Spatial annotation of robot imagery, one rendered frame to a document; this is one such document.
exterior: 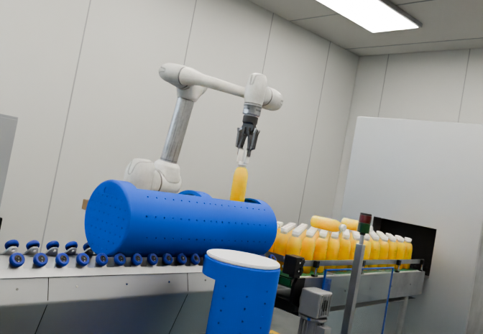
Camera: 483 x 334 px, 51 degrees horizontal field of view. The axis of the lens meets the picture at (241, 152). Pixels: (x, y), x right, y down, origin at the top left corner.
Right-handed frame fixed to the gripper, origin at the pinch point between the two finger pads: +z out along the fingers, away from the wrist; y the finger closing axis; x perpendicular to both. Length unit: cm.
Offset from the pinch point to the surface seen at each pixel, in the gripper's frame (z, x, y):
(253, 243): 38.8, -3.5, 18.7
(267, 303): 52, -38, 58
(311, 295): 59, 24, 37
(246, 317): 57, -46, 56
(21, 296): 57, -109, 19
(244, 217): 27.5, -12.9, 18.4
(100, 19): -112, 67, -269
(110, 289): 56, -77, 19
